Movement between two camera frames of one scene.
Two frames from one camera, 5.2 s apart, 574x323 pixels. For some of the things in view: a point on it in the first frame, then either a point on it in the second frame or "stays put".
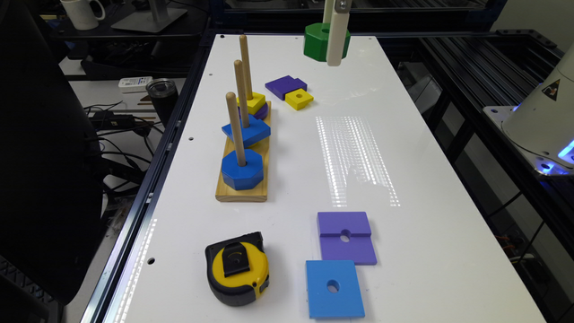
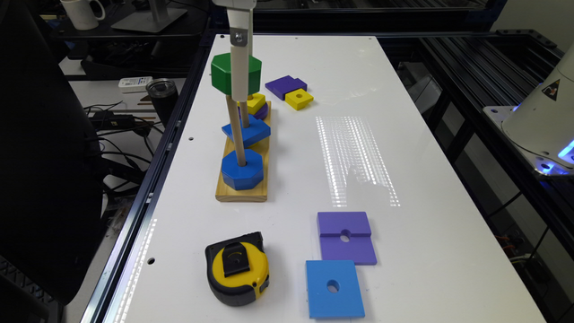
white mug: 81,13 stays put
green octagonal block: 317,40 → 221,74
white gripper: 338,32 → 241,45
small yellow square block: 299,99 stays put
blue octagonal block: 242,177 stays put
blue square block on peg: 257,130 stays put
